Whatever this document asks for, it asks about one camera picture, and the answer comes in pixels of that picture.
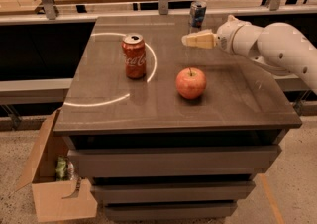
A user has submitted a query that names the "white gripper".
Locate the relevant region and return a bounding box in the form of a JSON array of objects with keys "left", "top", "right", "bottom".
[{"left": 181, "top": 15, "right": 250, "bottom": 54}]

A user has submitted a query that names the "red bull can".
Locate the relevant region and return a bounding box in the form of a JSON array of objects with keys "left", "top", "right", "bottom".
[{"left": 188, "top": 1, "right": 206, "bottom": 33}]

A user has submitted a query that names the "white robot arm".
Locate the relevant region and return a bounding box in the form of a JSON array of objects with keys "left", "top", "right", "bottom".
[{"left": 181, "top": 15, "right": 317, "bottom": 94}]

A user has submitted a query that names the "red coca-cola can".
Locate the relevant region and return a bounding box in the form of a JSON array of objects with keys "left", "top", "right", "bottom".
[{"left": 121, "top": 33, "right": 146, "bottom": 79}]

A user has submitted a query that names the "red apple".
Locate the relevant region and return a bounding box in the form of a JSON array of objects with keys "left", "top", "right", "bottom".
[{"left": 175, "top": 67, "right": 207, "bottom": 100}]

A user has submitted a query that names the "grey drawer cabinet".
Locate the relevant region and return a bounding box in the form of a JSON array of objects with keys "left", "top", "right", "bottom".
[{"left": 54, "top": 15, "right": 301, "bottom": 221}]

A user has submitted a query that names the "green snack bag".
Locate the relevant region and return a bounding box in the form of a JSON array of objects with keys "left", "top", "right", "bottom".
[{"left": 55, "top": 156, "right": 67, "bottom": 181}]

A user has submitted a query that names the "cardboard box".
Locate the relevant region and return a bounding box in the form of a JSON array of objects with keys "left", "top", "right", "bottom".
[{"left": 16, "top": 110, "right": 97, "bottom": 223}]

